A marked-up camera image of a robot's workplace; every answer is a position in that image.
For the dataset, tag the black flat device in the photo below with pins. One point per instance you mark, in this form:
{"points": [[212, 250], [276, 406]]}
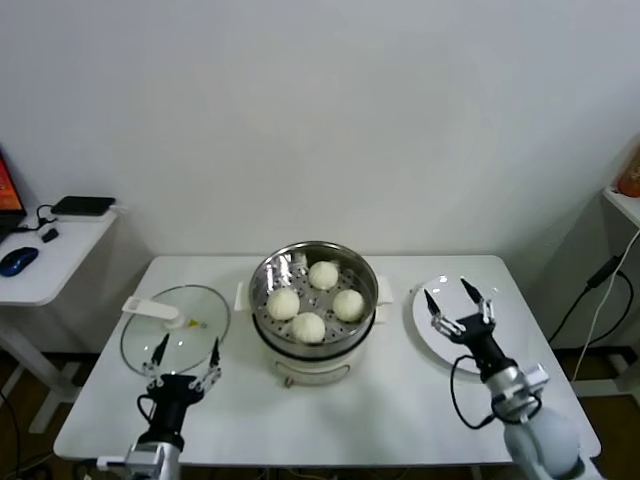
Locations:
{"points": [[82, 204]]}

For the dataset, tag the small black adapter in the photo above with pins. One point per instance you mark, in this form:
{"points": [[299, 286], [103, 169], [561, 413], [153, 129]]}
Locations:
{"points": [[49, 235]]}

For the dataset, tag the laptop with orange screen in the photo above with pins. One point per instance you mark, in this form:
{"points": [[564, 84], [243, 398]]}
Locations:
{"points": [[7, 190]]}

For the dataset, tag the white side desk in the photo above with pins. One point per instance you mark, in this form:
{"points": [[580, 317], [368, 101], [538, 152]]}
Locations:
{"points": [[60, 270]]}

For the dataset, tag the white electric cooker pot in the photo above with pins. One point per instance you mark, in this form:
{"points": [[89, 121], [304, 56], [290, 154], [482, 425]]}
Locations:
{"points": [[310, 370]]}

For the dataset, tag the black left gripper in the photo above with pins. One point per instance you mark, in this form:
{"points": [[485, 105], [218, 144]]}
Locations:
{"points": [[172, 390]]}

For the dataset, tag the white round plate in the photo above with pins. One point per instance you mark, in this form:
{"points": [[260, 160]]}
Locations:
{"points": [[440, 350]]}

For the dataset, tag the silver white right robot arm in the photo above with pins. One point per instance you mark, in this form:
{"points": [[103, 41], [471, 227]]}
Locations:
{"points": [[545, 445]]}

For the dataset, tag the blue computer mouse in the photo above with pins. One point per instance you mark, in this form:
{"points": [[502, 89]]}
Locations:
{"points": [[19, 261]]}

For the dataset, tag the white steamed baozi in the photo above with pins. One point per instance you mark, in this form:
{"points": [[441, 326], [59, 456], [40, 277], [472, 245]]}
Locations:
{"points": [[283, 305], [348, 305], [324, 275], [308, 327]]}

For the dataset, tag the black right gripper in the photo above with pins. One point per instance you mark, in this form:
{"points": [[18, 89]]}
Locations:
{"points": [[477, 332]]}

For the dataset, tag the stainless steel steamer basket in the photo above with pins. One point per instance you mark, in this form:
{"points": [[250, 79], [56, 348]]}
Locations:
{"points": [[270, 270]]}

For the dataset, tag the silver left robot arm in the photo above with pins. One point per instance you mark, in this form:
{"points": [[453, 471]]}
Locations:
{"points": [[155, 457]]}

